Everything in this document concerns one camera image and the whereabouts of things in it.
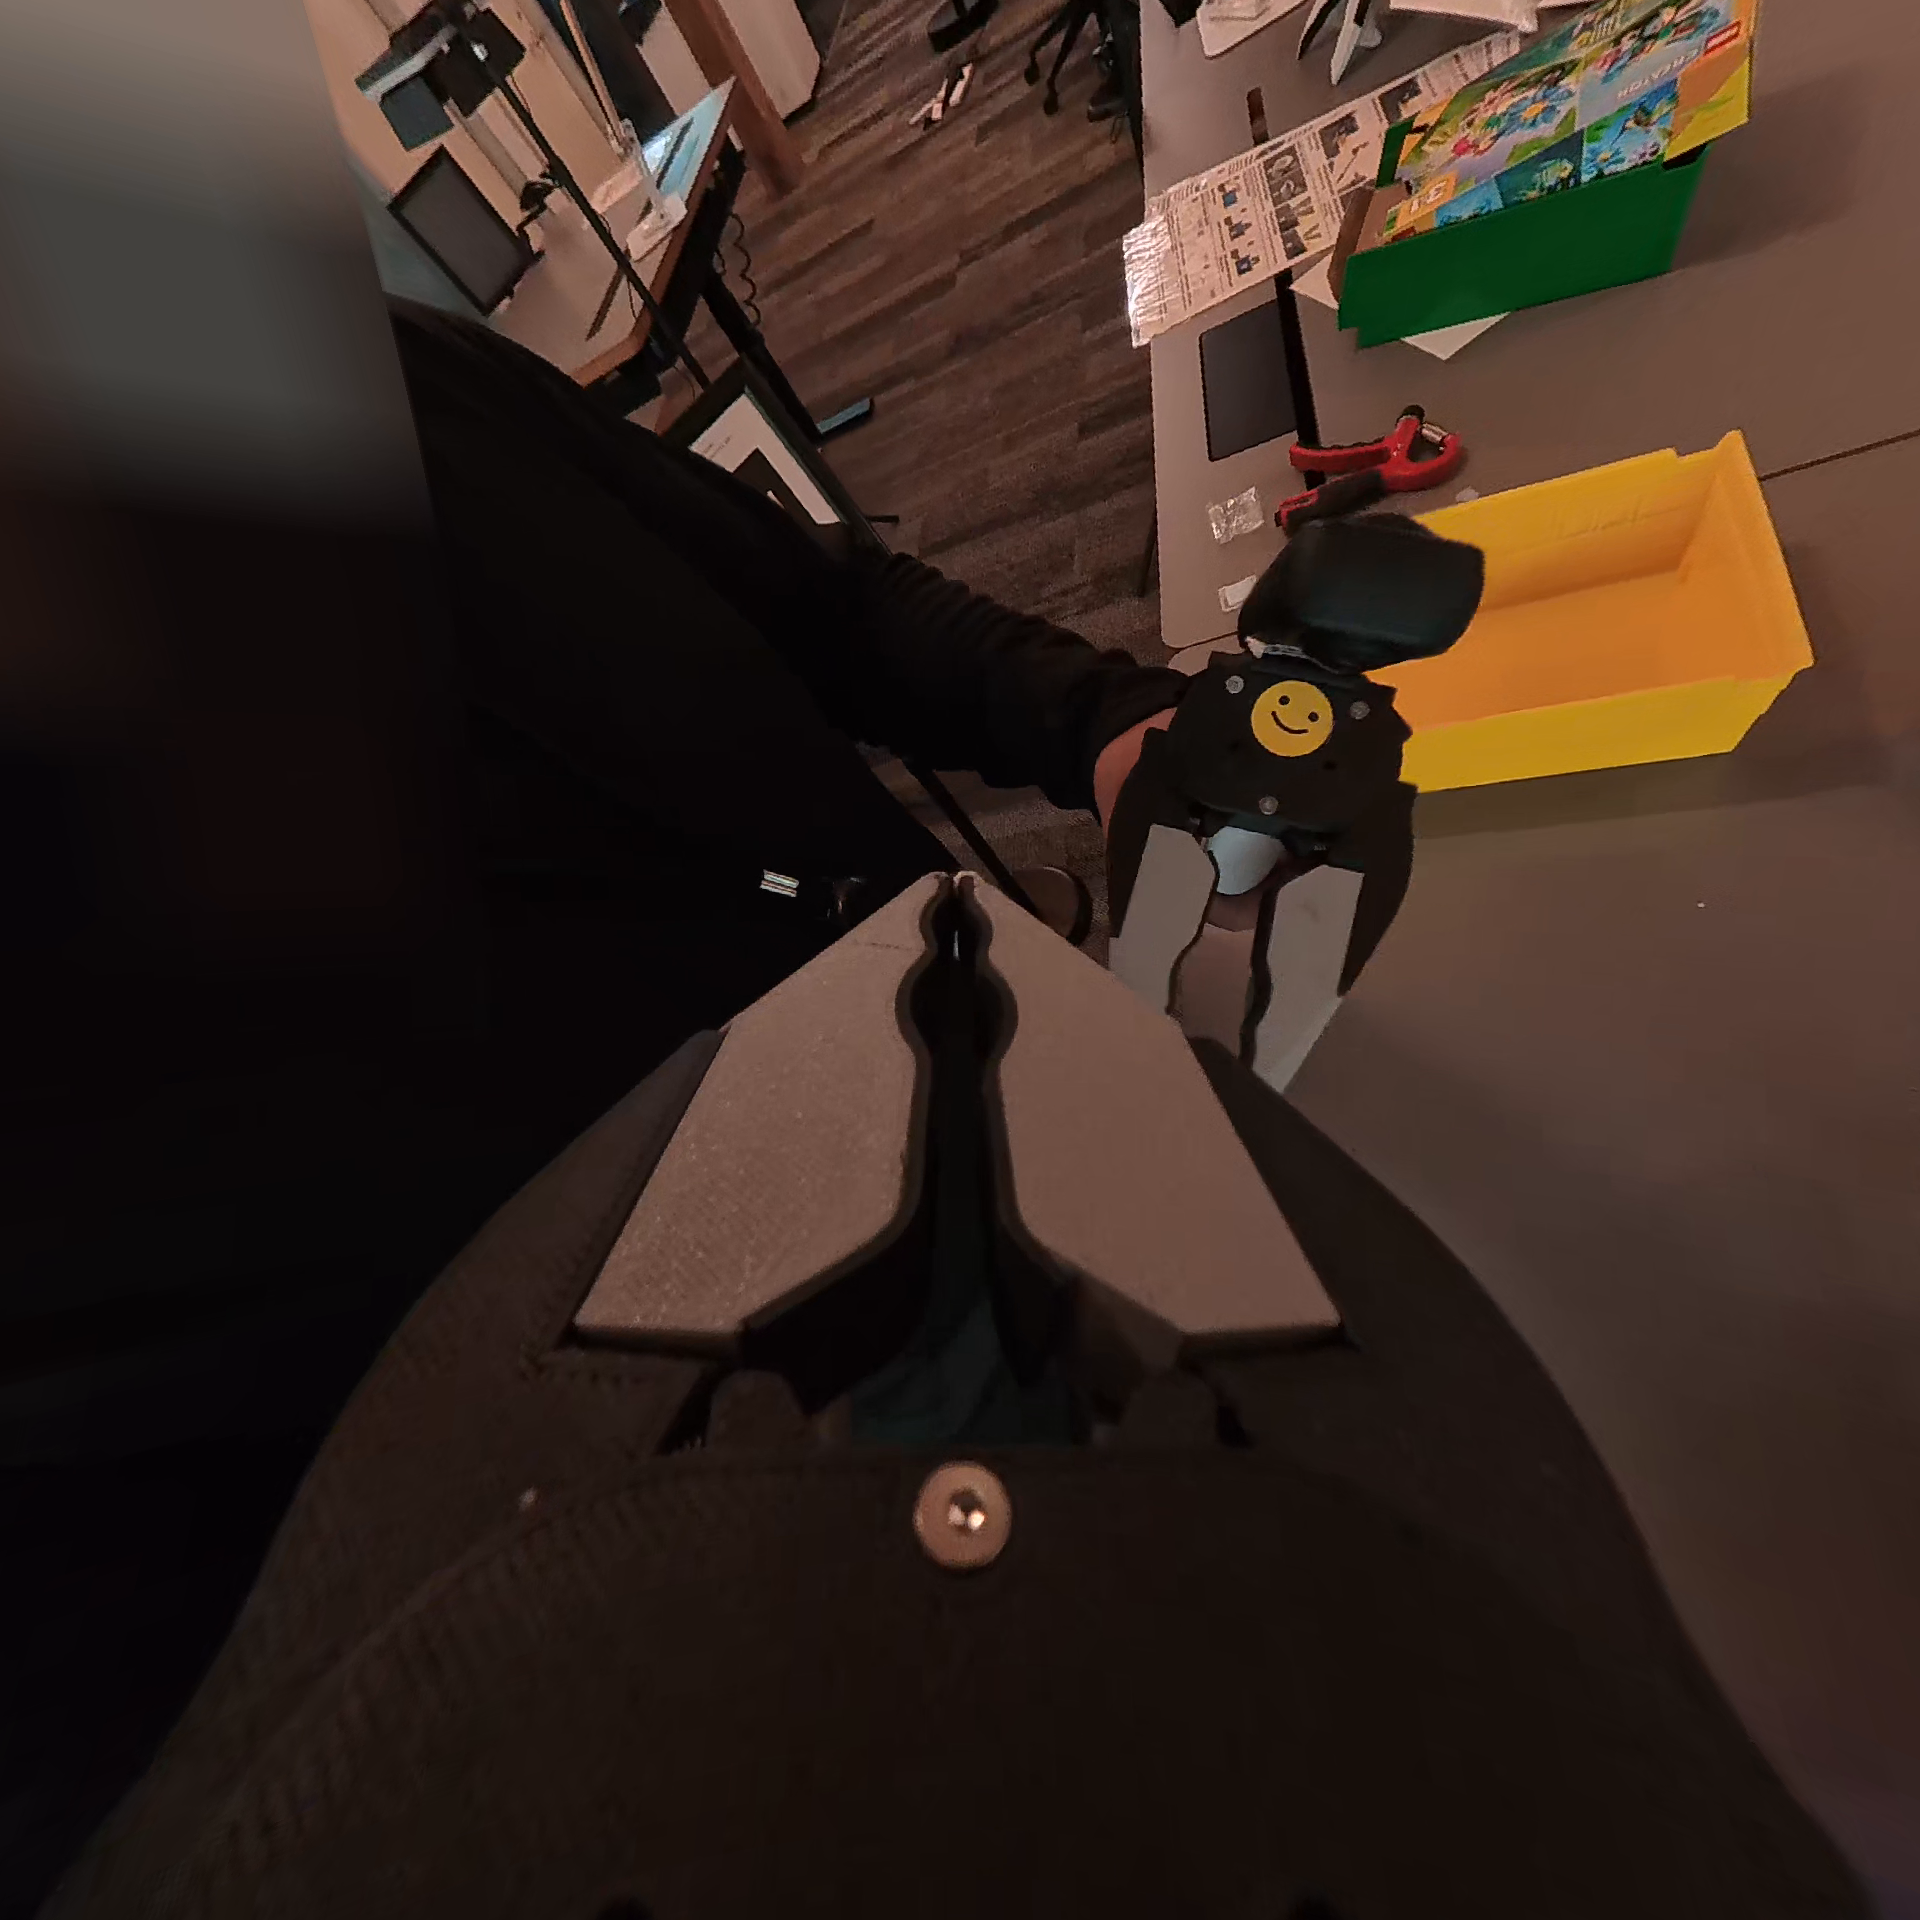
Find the green box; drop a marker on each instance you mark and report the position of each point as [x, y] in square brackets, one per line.
[1514, 263]

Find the colourful toy box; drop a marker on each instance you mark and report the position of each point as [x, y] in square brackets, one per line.
[1574, 104]

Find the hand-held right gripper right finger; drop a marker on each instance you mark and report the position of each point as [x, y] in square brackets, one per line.
[1142, 1184]

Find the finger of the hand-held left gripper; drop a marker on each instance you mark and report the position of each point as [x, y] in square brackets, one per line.
[1319, 960]
[1159, 905]

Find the printed instruction sheet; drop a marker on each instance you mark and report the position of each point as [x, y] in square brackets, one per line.
[1216, 247]
[1396, 97]

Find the person's black clothing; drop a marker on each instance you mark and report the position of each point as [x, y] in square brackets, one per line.
[630, 748]

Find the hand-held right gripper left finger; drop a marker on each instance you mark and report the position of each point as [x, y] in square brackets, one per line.
[780, 1170]

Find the person's left hand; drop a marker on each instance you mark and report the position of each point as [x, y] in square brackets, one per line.
[1123, 771]

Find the yellow plastic bin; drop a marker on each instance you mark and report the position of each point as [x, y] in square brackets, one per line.
[1622, 600]

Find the blue yoyo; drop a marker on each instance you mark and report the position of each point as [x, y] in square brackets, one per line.
[1243, 863]

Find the framed board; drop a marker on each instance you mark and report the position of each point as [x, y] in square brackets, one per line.
[759, 448]

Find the black mouse pad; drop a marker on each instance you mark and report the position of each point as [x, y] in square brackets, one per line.
[1250, 384]

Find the black office chair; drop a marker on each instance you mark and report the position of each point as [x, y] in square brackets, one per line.
[1072, 43]

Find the small white tag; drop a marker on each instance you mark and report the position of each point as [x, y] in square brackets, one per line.
[1236, 593]

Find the small clear plastic bag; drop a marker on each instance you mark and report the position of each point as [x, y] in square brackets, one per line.
[1232, 511]

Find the black monitor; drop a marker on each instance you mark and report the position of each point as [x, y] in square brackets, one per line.
[457, 231]

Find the red and black clamp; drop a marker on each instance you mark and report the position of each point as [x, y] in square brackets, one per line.
[1404, 458]

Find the wood edge desk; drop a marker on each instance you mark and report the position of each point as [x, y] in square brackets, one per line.
[606, 324]

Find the person's left forearm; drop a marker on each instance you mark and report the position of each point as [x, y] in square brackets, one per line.
[989, 674]

